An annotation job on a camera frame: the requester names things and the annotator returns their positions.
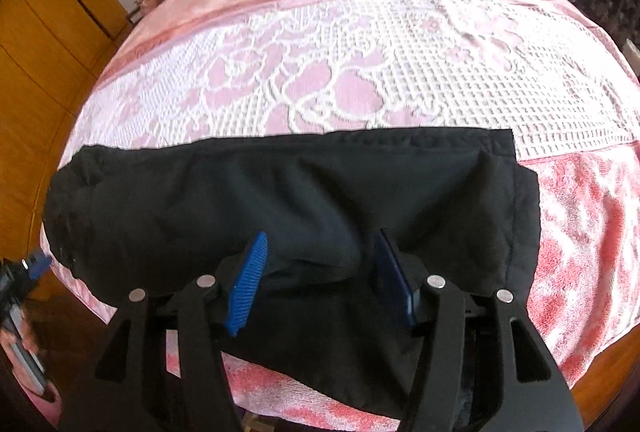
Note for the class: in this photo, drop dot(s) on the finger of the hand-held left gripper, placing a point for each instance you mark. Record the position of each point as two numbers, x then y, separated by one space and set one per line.
37 260

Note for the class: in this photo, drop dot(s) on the wooden wardrobe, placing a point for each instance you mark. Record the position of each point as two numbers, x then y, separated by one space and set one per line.
45 62

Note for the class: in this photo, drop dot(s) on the pink cloth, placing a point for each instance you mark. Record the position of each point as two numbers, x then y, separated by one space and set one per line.
47 409

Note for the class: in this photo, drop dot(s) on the black pants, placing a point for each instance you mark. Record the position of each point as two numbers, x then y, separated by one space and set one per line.
300 192

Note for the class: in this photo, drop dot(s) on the bedside wall socket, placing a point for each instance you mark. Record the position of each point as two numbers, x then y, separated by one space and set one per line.
136 12

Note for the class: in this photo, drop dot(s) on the red white patterned blanket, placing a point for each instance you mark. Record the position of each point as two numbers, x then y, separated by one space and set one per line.
580 237

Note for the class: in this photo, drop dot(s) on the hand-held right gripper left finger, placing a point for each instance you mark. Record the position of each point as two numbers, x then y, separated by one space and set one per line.
246 284

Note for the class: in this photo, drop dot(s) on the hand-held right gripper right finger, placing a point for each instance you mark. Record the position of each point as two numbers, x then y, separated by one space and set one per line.
395 284

